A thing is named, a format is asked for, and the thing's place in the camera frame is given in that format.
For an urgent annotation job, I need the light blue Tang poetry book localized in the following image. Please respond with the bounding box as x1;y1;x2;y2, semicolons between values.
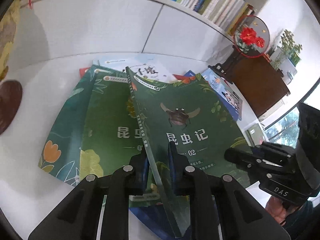
202;68;242;121

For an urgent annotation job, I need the teal flower cover book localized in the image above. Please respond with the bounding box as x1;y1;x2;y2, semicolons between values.
38;65;97;186

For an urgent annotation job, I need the window with frame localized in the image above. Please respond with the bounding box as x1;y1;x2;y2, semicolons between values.
265;107;299;148

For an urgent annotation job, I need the dark blue fairy tale book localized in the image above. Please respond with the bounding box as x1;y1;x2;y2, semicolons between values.
130;205;172;239

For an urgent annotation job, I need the white green book row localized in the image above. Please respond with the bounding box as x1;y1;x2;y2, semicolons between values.
172;0;255;36

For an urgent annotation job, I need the dark carved wooden stand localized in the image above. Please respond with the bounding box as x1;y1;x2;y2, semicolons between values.
208;44;251;84

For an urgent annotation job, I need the person's right hand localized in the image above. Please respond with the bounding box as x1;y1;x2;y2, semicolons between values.
265;196;290;225

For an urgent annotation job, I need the yellow desk globe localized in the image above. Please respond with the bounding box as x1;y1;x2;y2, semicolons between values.
0;0;23;133

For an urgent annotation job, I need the red fairy tale book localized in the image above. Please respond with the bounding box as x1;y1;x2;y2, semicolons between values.
79;67;89;78

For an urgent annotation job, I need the green insect book 01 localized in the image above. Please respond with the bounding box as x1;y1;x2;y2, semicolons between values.
80;65;143;179

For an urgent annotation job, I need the round red flower ornament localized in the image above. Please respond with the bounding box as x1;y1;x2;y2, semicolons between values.
233;15;270;58

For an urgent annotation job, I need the white Rabbit Hill book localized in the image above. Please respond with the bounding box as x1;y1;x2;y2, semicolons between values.
93;54;177;83

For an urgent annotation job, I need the green potted plant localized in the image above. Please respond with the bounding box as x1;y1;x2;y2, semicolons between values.
271;29;303;70

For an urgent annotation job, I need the brown wooden cabinet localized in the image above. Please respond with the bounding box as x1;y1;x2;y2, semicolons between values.
231;56;290;117

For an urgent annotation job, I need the green insect book 02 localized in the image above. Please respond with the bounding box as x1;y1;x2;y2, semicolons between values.
126;69;250;237

